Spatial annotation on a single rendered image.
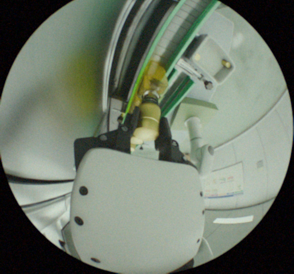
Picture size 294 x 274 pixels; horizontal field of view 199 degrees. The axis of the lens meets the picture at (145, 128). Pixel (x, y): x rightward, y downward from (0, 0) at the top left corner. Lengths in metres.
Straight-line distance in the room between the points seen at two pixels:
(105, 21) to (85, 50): 0.07
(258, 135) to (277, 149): 1.01
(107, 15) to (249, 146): 3.77
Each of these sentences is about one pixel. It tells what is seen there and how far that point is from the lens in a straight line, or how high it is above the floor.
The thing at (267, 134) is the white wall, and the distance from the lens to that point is 3.80.
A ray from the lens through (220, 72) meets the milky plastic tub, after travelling 0.57.
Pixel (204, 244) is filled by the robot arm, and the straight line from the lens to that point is 0.22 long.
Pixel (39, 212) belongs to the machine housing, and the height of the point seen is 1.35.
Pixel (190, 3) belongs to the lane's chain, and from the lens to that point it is 0.43.
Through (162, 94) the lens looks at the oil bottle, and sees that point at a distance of 0.17.
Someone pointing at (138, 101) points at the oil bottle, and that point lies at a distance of 0.19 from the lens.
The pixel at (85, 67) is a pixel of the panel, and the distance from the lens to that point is 0.17.
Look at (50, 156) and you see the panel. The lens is 0.16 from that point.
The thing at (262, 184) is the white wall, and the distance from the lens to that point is 3.75.
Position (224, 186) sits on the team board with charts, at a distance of 3.86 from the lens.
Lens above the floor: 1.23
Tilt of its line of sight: 34 degrees down
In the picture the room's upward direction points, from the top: 171 degrees counter-clockwise
